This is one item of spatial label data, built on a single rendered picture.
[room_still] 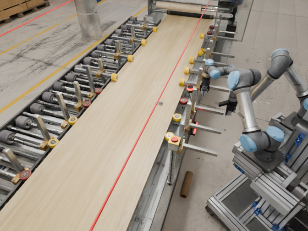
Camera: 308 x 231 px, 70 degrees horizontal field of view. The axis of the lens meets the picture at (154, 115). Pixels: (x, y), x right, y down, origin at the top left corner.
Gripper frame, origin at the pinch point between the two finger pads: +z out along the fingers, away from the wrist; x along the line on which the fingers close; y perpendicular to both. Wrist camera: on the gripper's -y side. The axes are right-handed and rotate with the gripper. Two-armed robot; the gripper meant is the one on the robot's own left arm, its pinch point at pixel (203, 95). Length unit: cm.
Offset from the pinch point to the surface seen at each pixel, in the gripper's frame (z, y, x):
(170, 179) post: 24, -83, 8
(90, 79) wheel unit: 1, -12, 116
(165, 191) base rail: 31, -91, 9
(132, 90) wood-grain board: 10, -3, 73
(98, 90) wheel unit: 10, -15, 107
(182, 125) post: -11, -57, 7
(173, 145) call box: -20, -85, 7
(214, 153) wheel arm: 17, -53, -21
